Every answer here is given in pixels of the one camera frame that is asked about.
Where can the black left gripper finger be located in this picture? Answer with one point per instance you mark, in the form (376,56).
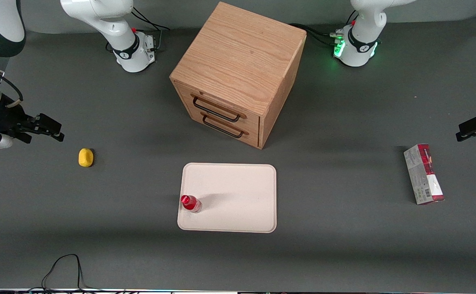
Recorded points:
(472,121)
(468,134)

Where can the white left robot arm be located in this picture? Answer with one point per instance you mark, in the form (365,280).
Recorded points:
(358,51)

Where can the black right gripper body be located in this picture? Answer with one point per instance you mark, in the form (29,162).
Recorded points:
(6,116)

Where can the red coke bottle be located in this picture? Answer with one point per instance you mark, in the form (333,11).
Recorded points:
(190,203)

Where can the grey and red carton box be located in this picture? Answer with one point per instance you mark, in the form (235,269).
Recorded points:
(423,175)

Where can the cream rectangular tray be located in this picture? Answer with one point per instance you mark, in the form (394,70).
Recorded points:
(238,192)

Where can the yellow lemon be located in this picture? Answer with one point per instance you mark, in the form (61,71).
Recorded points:
(85,157)

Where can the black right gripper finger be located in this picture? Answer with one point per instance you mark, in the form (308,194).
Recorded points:
(48,122)
(52,134)

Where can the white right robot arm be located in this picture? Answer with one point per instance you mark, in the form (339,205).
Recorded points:
(130,51)

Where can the wooden two-drawer cabinet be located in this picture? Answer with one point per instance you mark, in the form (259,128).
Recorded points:
(238,57)

